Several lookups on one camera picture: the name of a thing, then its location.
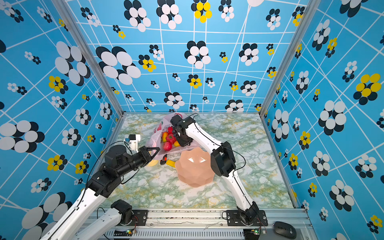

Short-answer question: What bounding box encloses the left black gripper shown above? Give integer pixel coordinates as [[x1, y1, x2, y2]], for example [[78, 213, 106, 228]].
[[117, 146, 160, 178]]

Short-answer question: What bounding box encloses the pink plastic bag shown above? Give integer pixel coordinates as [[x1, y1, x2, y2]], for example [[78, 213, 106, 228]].
[[146, 113, 200, 161]]

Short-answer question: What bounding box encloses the red strawberry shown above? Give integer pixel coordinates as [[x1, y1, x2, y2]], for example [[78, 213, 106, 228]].
[[167, 134, 177, 145]]

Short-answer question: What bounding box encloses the small yellow red mango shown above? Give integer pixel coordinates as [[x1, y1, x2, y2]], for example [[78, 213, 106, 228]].
[[162, 132, 168, 143]]

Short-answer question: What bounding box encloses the red apple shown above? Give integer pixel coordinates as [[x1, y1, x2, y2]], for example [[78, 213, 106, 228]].
[[163, 142, 173, 152]]

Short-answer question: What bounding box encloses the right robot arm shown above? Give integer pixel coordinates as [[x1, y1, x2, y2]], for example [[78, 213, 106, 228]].
[[171, 115, 260, 226]]

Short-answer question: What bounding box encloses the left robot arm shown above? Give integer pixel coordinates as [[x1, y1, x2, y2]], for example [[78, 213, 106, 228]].
[[42, 145, 161, 240]]

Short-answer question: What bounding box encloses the yellow round sponge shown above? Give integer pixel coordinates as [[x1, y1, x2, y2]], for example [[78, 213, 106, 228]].
[[147, 160, 159, 167]]

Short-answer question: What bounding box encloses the yellow flat piece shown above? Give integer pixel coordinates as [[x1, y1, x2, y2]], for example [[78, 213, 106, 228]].
[[166, 160, 176, 168]]

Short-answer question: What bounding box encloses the pink scalloped fruit plate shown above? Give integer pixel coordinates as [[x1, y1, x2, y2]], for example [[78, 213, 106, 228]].
[[175, 147, 215, 188]]

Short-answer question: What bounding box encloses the left green circuit board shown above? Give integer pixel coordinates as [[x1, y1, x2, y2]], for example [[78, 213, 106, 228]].
[[114, 230, 137, 237]]

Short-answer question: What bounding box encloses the green circuit board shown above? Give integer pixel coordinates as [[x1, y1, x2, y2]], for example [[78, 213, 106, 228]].
[[114, 230, 137, 237], [243, 229, 261, 240]]

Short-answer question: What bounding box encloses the right green circuit board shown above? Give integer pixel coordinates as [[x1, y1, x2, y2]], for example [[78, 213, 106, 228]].
[[243, 229, 261, 240]]

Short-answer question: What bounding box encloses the black computer mouse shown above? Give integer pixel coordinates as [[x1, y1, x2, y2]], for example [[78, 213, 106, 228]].
[[273, 221, 297, 240]]

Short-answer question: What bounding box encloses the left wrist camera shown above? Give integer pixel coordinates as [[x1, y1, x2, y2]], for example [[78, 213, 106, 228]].
[[124, 134, 141, 153]]

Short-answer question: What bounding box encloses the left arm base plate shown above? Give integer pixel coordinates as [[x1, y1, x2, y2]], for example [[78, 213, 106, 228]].
[[118, 210, 149, 227]]

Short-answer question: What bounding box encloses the aluminium front rail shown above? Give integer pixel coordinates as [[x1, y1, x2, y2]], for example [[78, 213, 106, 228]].
[[78, 208, 318, 240]]

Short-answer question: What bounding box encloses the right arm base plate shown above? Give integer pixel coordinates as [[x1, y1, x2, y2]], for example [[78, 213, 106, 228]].
[[223, 210, 269, 227]]

